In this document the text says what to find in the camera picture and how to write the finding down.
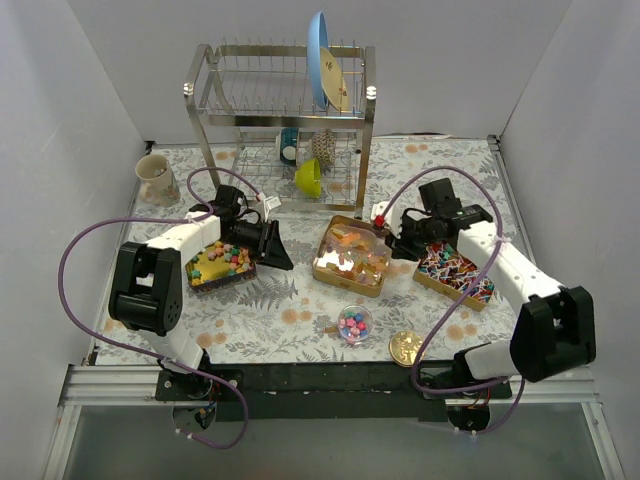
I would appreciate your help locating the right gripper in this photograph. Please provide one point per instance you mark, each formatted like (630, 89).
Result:
(403, 240)

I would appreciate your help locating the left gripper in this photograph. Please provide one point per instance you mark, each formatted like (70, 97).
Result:
(267, 241)

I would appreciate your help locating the gold tin with lollipops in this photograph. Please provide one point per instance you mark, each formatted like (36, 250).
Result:
(445, 271)

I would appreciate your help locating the dark tin with star candies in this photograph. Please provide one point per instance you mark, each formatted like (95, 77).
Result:
(218, 266)

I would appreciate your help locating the clear glass jar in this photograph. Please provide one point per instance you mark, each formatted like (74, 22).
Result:
(355, 324)

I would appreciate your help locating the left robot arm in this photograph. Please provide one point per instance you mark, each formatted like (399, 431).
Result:
(147, 291)

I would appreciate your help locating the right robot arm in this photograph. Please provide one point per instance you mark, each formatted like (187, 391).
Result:
(555, 327)

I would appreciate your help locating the floral table mat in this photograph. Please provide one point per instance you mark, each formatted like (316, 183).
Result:
(288, 316)

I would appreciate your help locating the lime green bowl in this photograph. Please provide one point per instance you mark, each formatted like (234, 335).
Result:
(308, 178)

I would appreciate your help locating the gold round lid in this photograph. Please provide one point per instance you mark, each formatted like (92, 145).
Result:
(404, 347)

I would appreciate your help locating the teal and white bowl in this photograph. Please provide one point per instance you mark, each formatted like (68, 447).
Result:
(286, 145)

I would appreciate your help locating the steel two-tier dish rack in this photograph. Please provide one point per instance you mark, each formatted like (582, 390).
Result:
(250, 92)

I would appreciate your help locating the floral ceramic mug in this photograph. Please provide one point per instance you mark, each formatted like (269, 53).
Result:
(158, 182)

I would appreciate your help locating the cream patterned plate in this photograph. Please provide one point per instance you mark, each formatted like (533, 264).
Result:
(333, 82)

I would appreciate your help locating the blue plate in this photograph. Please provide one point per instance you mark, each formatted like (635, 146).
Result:
(317, 39)

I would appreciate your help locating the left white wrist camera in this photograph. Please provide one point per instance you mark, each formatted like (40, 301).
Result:
(266, 204)

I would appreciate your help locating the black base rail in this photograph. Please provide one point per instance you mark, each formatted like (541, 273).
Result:
(353, 390)

